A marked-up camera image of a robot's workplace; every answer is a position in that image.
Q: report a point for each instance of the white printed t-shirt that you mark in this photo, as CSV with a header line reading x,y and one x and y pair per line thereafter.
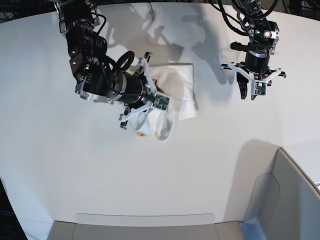
x,y
175,80

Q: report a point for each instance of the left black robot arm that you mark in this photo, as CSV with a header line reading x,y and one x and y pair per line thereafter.
x,y
252,22

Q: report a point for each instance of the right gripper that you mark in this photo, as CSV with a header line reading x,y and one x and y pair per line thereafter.
x,y
136,90

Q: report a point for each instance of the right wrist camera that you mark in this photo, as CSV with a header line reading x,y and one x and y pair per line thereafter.
x,y
161,102

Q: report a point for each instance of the grey plastic bin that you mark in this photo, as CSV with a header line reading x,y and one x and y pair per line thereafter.
x,y
284,205

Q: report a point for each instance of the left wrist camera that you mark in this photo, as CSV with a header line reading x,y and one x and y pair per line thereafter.
x,y
260,87

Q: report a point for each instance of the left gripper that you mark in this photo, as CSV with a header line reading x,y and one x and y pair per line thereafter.
x,y
254,67

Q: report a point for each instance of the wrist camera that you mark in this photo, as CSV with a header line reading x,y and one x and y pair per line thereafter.
x,y
161,102
260,87

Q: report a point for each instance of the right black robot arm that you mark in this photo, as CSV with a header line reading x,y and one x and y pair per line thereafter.
x,y
99,78

